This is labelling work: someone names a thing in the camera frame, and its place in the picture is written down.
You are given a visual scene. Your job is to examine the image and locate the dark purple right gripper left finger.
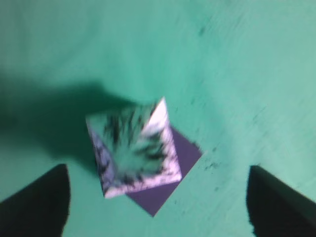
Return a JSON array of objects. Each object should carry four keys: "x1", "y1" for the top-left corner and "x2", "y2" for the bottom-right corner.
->
[{"x1": 0, "y1": 164, "x2": 71, "y2": 237}]

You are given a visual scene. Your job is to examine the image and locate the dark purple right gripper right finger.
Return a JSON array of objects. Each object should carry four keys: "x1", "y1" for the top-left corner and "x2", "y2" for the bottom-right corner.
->
[{"x1": 246, "y1": 165, "x2": 316, "y2": 237}]

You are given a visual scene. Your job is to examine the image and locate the white marbled square pyramid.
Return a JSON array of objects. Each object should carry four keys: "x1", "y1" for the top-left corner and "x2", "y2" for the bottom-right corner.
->
[{"x1": 85, "y1": 97, "x2": 178, "y2": 198}]

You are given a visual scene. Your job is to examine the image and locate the dark purple cube block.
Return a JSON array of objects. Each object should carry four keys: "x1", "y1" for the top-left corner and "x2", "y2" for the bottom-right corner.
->
[{"x1": 127, "y1": 126, "x2": 202, "y2": 217}]

